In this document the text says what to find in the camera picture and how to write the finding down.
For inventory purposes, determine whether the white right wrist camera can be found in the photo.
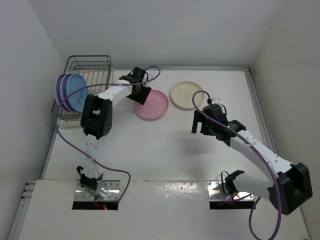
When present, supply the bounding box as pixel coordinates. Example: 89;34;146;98
211;98;223;105

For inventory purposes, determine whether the blue plastic plate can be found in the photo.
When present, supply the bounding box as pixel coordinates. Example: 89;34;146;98
65;73;89;113

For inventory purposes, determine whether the metal base plate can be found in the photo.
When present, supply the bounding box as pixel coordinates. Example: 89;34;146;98
74;180;121;202
206;180;254;202

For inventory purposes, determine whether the wire dish rack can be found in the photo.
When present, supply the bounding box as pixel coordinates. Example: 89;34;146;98
52;55;114;124

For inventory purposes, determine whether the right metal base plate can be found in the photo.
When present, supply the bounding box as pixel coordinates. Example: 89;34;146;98
206;180;254;202

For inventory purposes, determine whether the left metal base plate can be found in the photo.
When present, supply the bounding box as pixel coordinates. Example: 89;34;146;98
74;180;121;202

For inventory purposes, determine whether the purple plastic plate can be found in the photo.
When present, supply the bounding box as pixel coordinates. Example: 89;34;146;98
60;73;72;112
54;73;66;104

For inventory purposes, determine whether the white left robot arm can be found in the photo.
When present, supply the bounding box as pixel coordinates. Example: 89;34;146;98
77;67;151;198

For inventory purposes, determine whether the pink plastic plate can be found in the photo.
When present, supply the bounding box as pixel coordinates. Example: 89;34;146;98
134;90;169;120

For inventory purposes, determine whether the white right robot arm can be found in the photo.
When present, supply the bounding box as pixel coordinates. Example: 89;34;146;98
191;103;313;216

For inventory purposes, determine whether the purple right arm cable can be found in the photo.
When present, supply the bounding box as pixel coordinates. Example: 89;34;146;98
191;90;282;240

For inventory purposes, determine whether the cream plastic plate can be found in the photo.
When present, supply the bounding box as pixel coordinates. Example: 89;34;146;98
170;81;205;110

